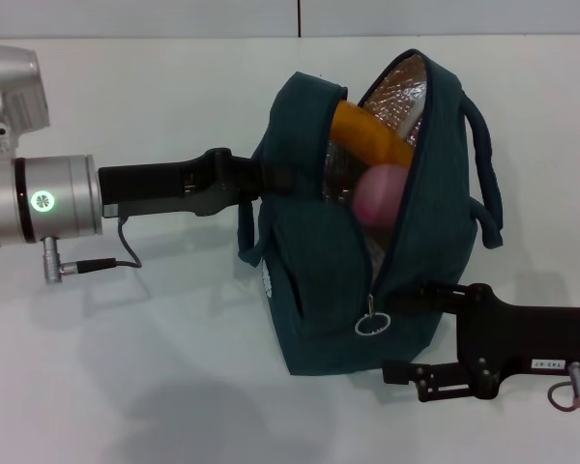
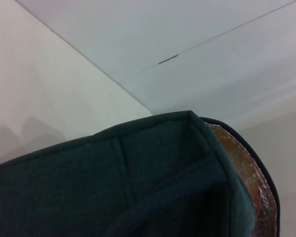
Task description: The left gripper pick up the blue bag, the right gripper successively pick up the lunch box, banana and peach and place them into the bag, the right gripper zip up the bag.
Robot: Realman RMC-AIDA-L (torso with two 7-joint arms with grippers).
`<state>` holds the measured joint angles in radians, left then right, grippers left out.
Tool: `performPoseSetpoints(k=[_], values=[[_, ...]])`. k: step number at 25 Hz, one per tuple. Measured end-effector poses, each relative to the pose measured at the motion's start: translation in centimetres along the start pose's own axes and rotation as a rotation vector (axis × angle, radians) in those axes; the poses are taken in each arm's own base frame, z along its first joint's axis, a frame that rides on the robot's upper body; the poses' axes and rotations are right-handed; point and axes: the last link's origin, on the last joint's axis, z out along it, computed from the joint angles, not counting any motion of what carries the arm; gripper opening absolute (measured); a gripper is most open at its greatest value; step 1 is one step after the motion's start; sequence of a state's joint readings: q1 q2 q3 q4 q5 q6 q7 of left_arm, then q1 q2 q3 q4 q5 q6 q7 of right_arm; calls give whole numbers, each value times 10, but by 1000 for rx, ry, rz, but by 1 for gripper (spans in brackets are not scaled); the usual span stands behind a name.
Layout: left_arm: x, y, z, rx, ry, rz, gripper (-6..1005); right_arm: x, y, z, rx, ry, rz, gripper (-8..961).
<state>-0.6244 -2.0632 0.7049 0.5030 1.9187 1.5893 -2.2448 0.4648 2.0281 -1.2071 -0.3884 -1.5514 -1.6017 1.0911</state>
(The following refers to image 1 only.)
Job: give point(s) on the yellow toy banana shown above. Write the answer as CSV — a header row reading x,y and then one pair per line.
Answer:
x,y
367,137

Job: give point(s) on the dark teal insulated lunch bag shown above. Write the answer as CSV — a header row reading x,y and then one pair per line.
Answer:
x,y
309,270

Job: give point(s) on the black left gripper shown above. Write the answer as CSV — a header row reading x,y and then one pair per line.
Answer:
x,y
164,186

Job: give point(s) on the pink toy peach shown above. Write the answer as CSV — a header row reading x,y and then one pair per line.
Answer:
x,y
379,195

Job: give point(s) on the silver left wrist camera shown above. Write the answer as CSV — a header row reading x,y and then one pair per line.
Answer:
x,y
14,96

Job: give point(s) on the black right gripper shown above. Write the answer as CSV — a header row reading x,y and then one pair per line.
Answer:
x,y
527,333

